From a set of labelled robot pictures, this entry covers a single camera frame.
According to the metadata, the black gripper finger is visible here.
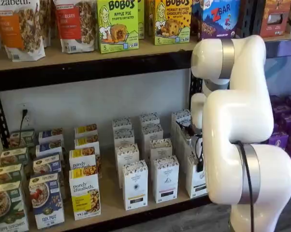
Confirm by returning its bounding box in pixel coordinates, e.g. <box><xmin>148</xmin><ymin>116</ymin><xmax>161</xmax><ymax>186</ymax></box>
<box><xmin>196</xmin><ymin>154</ymin><xmax>204</xmax><ymax>173</ymax></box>

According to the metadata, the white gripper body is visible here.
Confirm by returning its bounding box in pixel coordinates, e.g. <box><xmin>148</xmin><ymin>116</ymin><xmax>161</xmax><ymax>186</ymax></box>
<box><xmin>187</xmin><ymin>134</ymin><xmax>204</xmax><ymax>157</ymax></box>

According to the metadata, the white box green strip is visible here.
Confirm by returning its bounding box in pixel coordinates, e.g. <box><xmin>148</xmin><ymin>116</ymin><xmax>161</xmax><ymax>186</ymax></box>
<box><xmin>185</xmin><ymin>154</ymin><xmax>209</xmax><ymax>199</ymax></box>

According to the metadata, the white box pink strip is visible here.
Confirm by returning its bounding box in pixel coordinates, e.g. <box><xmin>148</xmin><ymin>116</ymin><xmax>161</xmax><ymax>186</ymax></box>
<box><xmin>152</xmin><ymin>154</ymin><xmax>180</xmax><ymax>204</ymax></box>

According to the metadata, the white box yellow strip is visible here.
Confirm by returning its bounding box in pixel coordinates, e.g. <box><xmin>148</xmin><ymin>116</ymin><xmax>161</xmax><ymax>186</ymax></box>
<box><xmin>121</xmin><ymin>159</ymin><xmax>149</xmax><ymax>211</ymax></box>

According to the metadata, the yellow purely elizabeth box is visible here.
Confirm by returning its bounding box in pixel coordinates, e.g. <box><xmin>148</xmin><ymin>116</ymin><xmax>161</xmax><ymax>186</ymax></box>
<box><xmin>74</xmin><ymin>134</ymin><xmax>101</xmax><ymax>152</ymax></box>
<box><xmin>68</xmin><ymin>166</ymin><xmax>102</xmax><ymax>221</ymax></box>
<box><xmin>74</xmin><ymin>123</ymin><xmax>99</xmax><ymax>138</ymax></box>
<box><xmin>68</xmin><ymin>146</ymin><xmax>97</xmax><ymax>170</ymax></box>

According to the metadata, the yellow Bobo's peanut butter box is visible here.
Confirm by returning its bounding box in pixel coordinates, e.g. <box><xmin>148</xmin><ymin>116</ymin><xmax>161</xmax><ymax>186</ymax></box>
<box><xmin>154</xmin><ymin>0</ymin><xmax>192</xmax><ymax>46</ymax></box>

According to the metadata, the purple ZBar box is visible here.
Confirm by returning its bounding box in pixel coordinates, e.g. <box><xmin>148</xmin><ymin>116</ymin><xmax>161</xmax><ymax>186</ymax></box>
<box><xmin>199</xmin><ymin>0</ymin><xmax>239</xmax><ymax>41</ymax></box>

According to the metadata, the green Bobo's apple pie box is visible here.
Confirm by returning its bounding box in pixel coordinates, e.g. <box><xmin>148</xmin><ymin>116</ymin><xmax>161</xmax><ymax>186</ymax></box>
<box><xmin>96</xmin><ymin>0</ymin><xmax>139</xmax><ymax>54</ymax></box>

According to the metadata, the blue oatmeal box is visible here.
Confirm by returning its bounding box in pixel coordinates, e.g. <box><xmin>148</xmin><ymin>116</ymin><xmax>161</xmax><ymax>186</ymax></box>
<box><xmin>29</xmin><ymin>172</ymin><xmax>65</xmax><ymax>230</ymax></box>
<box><xmin>33</xmin><ymin>154</ymin><xmax>62</xmax><ymax>175</ymax></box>
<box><xmin>38</xmin><ymin>127</ymin><xmax>65</xmax><ymax>144</ymax></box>
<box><xmin>35</xmin><ymin>139</ymin><xmax>64</xmax><ymax>158</ymax></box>

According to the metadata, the orange brown snack box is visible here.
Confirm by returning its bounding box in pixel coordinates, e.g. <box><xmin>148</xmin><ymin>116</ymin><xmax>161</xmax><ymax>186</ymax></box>
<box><xmin>260</xmin><ymin>0</ymin><xmax>291</xmax><ymax>38</ymax></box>

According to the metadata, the green oatmeal box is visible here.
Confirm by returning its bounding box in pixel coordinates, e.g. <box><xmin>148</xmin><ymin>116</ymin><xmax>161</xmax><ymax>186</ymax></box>
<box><xmin>0</xmin><ymin>146</ymin><xmax>29</xmax><ymax>167</ymax></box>
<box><xmin>9</xmin><ymin>130</ymin><xmax>36</xmax><ymax>149</ymax></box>
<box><xmin>0</xmin><ymin>163</ymin><xmax>24</xmax><ymax>187</ymax></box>
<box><xmin>0</xmin><ymin>180</ymin><xmax>29</xmax><ymax>232</ymax></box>

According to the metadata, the red strawberry granola bag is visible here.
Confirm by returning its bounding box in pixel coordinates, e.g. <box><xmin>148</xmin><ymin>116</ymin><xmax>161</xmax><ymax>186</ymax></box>
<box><xmin>53</xmin><ymin>0</ymin><xmax>98</xmax><ymax>54</ymax></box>

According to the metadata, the brown granola pouch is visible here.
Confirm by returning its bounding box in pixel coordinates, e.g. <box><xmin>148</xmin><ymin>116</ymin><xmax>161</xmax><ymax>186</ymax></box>
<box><xmin>39</xmin><ymin>0</ymin><xmax>56</xmax><ymax>48</ymax></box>

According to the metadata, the orange purely elizabeth granola bag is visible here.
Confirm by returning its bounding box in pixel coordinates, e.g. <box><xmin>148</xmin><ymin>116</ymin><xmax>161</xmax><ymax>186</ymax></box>
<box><xmin>0</xmin><ymin>0</ymin><xmax>46</xmax><ymax>62</ymax></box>

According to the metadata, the black looped gripper cable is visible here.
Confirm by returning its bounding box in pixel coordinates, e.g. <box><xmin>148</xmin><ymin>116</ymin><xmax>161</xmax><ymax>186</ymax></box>
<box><xmin>181</xmin><ymin>120</ymin><xmax>204</xmax><ymax>162</ymax></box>

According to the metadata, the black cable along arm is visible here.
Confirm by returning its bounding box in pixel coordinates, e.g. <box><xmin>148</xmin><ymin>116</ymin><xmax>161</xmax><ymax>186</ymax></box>
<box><xmin>236</xmin><ymin>141</ymin><xmax>255</xmax><ymax>232</ymax></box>

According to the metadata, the white wall outlet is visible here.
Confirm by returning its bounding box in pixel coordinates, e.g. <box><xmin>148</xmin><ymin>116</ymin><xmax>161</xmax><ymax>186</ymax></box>
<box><xmin>16</xmin><ymin>102</ymin><xmax>34</xmax><ymax>128</ymax></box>

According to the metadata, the black plug with cord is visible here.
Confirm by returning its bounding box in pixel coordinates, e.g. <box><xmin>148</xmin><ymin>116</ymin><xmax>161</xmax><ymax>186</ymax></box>
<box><xmin>19</xmin><ymin>108</ymin><xmax>28</xmax><ymax>147</ymax></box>

